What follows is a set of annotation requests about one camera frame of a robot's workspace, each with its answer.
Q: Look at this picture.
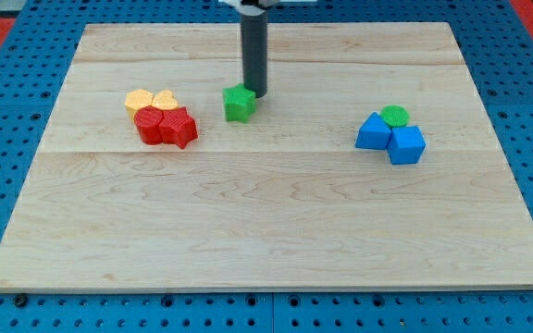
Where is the blue cube block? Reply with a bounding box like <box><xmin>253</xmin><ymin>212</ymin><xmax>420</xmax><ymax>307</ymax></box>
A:
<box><xmin>387</xmin><ymin>126</ymin><xmax>426</xmax><ymax>165</ymax></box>

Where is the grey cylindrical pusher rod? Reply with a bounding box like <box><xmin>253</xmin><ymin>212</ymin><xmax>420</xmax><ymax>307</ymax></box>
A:
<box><xmin>240</xmin><ymin>6</ymin><xmax>268</xmax><ymax>98</ymax></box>

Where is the green cylinder block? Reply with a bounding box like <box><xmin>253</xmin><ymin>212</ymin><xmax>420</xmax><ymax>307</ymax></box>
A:
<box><xmin>379</xmin><ymin>105</ymin><xmax>410</xmax><ymax>128</ymax></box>

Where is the yellow pentagon block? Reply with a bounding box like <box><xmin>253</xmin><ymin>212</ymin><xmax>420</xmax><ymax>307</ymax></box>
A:
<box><xmin>124</xmin><ymin>89</ymin><xmax>154</xmax><ymax>121</ymax></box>

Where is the red cylinder block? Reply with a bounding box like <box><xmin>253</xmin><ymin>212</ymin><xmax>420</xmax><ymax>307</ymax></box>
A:
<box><xmin>133</xmin><ymin>106</ymin><xmax>163</xmax><ymax>145</ymax></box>

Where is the red star block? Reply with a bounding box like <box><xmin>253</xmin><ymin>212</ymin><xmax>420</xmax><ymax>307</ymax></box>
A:
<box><xmin>159</xmin><ymin>106</ymin><xmax>198</xmax><ymax>149</ymax></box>

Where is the green star block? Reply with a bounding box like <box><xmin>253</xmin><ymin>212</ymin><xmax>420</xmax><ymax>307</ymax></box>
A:
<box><xmin>222</xmin><ymin>83</ymin><xmax>256</xmax><ymax>123</ymax></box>

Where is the blue triangle block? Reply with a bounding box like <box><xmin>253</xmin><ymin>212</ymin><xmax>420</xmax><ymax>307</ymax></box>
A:
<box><xmin>354</xmin><ymin>112</ymin><xmax>391</xmax><ymax>150</ymax></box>

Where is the light wooden board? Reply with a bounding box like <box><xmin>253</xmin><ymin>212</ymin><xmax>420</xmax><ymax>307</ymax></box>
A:
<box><xmin>0</xmin><ymin>22</ymin><xmax>533</xmax><ymax>294</ymax></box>

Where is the yellow heart block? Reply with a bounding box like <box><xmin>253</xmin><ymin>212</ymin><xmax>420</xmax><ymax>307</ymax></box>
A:
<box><xmin>151</xmin><ymin>90</ymin><xmax>180</xmax><ymax>110</ymax></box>

